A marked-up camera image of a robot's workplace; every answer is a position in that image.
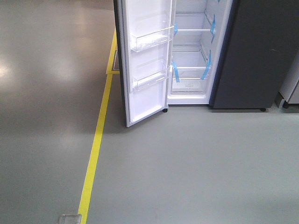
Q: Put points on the dark grey fridge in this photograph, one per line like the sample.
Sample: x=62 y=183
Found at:
x=231 y=54

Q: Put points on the clear bottom door bin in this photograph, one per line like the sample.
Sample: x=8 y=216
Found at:
x=141 y=83

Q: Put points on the clear door bin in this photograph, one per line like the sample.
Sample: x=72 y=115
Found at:
x=147 y=41
x=141 y=83

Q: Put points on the grey floor label sign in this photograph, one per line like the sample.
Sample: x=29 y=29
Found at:
x=116 y=66

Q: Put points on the clear lower door bin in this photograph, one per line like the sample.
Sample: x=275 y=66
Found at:
x=147 y=41

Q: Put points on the clear floor object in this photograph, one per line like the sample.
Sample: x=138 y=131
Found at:
x=69 y=219

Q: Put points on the steel under-counter cabinet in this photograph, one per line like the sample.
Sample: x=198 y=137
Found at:
x=289 y=92

